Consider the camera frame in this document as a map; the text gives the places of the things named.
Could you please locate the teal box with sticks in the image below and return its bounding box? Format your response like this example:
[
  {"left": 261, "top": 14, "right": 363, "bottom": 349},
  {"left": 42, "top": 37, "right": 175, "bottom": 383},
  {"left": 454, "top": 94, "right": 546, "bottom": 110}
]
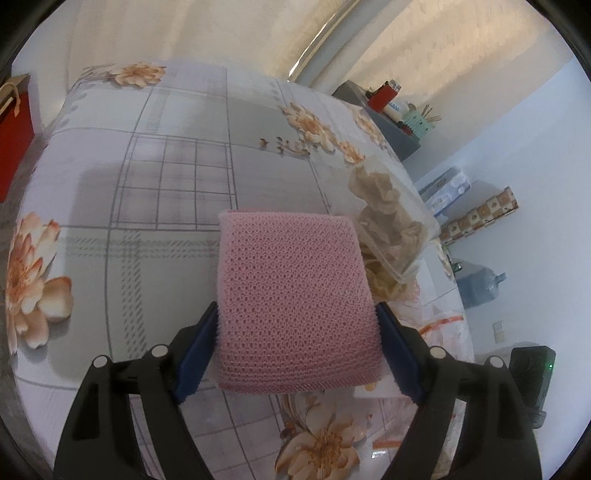
[{"left": 399, "top": 104, "right": 441, "bottom": 139}]

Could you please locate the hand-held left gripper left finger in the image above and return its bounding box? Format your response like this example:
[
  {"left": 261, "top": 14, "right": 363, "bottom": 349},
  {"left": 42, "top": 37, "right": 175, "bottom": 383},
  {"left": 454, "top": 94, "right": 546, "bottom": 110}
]
[{"left": 53, "top": 301, "right": 220, "bottom": 480}]

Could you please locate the red box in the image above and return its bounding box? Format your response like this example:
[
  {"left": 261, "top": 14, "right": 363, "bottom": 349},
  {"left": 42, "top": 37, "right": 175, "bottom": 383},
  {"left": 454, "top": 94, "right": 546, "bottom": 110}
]
[{"left": 0, "top": 74, "right": 35, "bottom": 204}]

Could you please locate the grey metal pole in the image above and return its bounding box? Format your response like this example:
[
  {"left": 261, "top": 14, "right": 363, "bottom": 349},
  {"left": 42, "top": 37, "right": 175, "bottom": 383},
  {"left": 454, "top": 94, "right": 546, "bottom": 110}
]
[{"left": 286, "top": 0, "right": 368, "bottom": 85}]

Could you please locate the grey cabinet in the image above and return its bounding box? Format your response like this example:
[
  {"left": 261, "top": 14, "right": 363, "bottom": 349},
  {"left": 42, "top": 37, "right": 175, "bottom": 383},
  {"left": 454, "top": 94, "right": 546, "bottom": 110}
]
[{"left": 332, "top": 80, "right": 421, "bottom": 160}]

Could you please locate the blue water jug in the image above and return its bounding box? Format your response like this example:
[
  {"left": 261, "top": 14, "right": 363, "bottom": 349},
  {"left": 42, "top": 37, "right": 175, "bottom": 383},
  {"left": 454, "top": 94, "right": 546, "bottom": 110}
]
[{"left": 455, "top": 270, "right": 508, "bottom": 309}]

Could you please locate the clear plastic container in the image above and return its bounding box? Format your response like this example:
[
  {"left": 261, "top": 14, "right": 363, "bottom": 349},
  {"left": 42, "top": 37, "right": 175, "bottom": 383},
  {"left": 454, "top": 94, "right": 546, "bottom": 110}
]
[{"left": 347, "top": 154, "right": 441, "bottom": 301}]

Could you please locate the red thermos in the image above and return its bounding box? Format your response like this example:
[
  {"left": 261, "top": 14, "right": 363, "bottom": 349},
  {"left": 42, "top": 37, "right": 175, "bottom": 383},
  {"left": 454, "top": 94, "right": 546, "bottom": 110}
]
[{"left": 367, "top": 80, "right": 400, "bottom": 112}]

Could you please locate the floral tablecloth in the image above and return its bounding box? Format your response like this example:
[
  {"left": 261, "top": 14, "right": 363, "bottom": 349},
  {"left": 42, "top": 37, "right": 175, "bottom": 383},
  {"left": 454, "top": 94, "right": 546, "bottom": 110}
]
[{"left": 7, "top": 62, "right": 476, "bottom": 480}]

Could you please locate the patterned long box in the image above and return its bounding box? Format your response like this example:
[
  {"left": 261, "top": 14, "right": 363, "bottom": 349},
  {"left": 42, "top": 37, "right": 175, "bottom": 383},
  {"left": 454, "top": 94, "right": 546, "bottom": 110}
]
[{"left": 438, "top": 187, "right": 520, "bottom": 245}]

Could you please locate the pink mesh cloth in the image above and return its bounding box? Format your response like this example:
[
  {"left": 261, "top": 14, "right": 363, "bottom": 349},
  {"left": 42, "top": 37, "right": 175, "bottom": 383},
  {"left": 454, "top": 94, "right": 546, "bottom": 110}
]
[{"left": 216, "top": 209, "right": 383, "bottom": 395}]

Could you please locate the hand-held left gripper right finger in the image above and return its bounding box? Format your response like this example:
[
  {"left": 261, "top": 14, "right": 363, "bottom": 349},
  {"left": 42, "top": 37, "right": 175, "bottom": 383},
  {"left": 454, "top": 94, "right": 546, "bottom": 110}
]
[{"left": 376, "top": 301, "right": 543, "bottom": 480}]

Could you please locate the toilet paper pack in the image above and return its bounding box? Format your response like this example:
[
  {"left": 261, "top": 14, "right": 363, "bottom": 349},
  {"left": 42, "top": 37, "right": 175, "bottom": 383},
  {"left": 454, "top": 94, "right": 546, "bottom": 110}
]
[{"left": 416, "top": 166, "right": 472, "bottom": 217}]

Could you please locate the cream curtain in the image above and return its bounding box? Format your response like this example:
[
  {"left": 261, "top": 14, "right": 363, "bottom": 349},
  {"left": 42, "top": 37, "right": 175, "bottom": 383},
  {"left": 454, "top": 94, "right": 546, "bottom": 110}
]
[{"left": 69, "top": 0, "right": 559, "bottom": 121}]

